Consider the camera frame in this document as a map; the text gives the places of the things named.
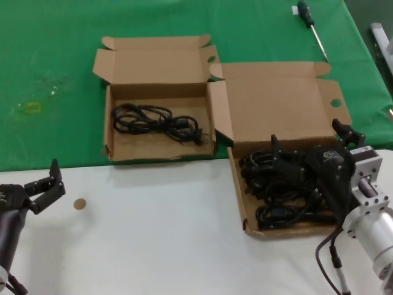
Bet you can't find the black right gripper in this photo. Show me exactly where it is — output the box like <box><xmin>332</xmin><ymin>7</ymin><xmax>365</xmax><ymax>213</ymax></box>
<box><xmin>270</xmin><ymin>118</ymin><xmax>367</xmax><ymax>224</ymax></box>

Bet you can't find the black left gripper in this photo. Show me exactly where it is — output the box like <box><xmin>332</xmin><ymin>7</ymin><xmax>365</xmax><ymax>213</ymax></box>
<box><xmin>0</xmin><ymin>159</ymin><xmax>66</xmax><ymax>215</ymax></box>

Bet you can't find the black power cable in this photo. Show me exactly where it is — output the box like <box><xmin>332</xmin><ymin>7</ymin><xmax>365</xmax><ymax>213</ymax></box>
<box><xmin>111</xmin><ymin>103</ymin><xmax>205</xmax><ymax>147</ymax></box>
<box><xmin>238</xmin><ymin>149</ymin><xmax>323</xmax><ymax>205</ymax></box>
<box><xmin>255</xmin><ymin>204</ymin><xmax>338</xmax><ymax>230</ymax></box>

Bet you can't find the open brown cardboard box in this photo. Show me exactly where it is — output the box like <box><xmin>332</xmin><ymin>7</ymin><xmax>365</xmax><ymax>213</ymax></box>
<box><xmin>207</xmin><ymin>61</ymin><xmax>353</xmax><ymax>237</ymax></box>
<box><xmin>93</xmin><ymin>34</ymin><xmax>220</xmax><ymax>162</ymax></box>

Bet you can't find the yellow green rubber band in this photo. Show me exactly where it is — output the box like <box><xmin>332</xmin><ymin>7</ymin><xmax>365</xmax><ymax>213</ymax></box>
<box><xmin>23</xmin><ymin>102</ymin><xmax>43</xmax><ymax>115</ymax></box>

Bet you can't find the grey metal profile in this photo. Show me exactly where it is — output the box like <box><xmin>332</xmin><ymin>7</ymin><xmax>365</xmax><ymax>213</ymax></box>
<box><xmin>370</xmin><ymin>22</ymin><xmax>393</xmax><ymax>74</ymax></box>

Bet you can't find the green tablecloth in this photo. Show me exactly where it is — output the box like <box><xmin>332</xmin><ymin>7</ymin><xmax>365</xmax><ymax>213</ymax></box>
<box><xmin>0</xmin><ymin>0</ymin><xmax>393</xmax><ymax>172</ymax></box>

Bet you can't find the black tangled power cable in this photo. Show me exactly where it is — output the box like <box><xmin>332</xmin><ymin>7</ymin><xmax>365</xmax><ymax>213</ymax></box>
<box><xmin>238</xmin><ymin>149</ymin><xmax>323</xmax><ymax>205</ymax></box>

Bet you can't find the dark grey arm cable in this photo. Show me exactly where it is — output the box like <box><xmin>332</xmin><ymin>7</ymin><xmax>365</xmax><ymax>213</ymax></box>
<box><xmin>315</xmin><ymin>226</ymin><xmax>343</xmax><ymax>293</ymax></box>

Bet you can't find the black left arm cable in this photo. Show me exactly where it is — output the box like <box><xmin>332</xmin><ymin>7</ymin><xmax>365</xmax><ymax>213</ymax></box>
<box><xmin>0</xmin><ymin>272</ymin><xmax>29</xmax><ymax>295</ymax></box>

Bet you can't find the black silver cable connector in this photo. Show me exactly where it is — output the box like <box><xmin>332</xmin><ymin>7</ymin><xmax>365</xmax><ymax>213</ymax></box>
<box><xmin>329</xmin><ymin>242</ymin><xmax>353</xmax><ymax>295</ymax></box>

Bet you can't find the black-handled screwdriver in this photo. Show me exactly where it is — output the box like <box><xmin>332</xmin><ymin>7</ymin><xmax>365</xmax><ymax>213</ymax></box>
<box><xmin>297</xmin><ymin>0</ymin><xmax>329</xmax><ymax>62</ymax></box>

